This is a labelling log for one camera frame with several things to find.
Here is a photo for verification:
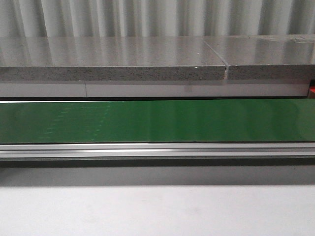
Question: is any grey granite slab left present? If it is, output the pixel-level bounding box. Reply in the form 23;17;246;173
0;36;225;81

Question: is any grey granite slab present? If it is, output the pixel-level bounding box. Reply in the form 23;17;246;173
203;35;315;82
0;36;225;81

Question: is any green conveyor belt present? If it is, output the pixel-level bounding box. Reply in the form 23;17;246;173
0;99;315;144

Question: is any grey granite slab right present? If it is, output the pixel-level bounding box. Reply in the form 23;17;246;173
203;35;315;82

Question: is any white curtain backdrop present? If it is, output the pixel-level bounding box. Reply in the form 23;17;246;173
0;0;315;37

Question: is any aluminium conveyor frame rail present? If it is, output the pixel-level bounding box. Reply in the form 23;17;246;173
0;142;315;160

